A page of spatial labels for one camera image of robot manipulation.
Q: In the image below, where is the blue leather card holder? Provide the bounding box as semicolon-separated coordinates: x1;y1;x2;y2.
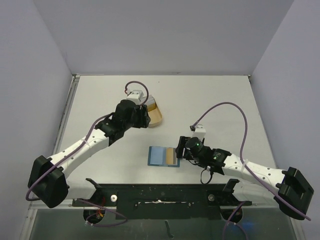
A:
147;146;180;168

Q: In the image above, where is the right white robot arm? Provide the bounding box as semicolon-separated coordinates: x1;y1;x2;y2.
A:
175;136;314;221

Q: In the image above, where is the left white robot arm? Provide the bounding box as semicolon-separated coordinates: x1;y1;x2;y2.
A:
25;99;151;208

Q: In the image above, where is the stack of credit cards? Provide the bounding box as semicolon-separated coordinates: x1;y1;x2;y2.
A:
145;96;156;106

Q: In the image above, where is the beige oval tray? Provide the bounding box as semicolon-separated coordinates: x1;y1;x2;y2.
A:
147;102;163;128

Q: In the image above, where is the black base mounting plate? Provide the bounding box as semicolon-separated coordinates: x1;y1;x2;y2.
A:
88;179;240;220

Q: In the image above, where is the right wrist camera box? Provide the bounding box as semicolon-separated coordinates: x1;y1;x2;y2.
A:
192;124;206;141

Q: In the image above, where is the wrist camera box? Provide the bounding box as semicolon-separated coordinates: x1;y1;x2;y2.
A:
192;124;206;141
126;90;144;105

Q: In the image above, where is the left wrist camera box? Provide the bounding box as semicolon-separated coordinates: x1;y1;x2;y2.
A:
126;90;144;105

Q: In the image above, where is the aluminium left side rail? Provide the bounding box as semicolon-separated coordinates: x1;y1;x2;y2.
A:
52;74;81;165

